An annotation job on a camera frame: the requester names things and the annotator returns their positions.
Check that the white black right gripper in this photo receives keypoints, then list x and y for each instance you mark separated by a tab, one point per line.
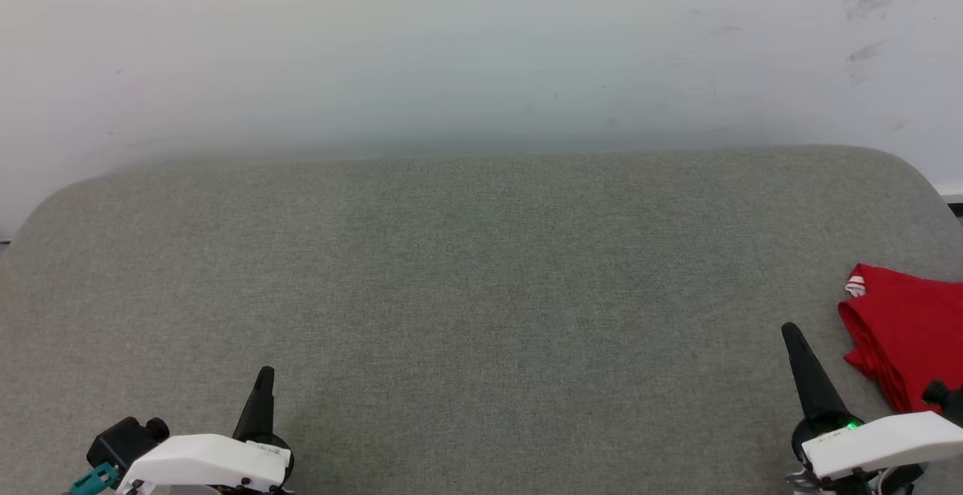
880	442

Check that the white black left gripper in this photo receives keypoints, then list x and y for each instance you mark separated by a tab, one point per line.
203	465

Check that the red Bulls 23 jersey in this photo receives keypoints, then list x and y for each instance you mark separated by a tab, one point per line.
910	329

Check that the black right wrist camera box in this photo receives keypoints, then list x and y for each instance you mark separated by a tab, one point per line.
946	397

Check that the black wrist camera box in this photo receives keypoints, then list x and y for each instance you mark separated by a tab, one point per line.
946	397
124	441

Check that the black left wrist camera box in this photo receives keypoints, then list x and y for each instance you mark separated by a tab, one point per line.
124	441

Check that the teal left camera connector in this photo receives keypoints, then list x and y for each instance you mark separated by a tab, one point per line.
94	480

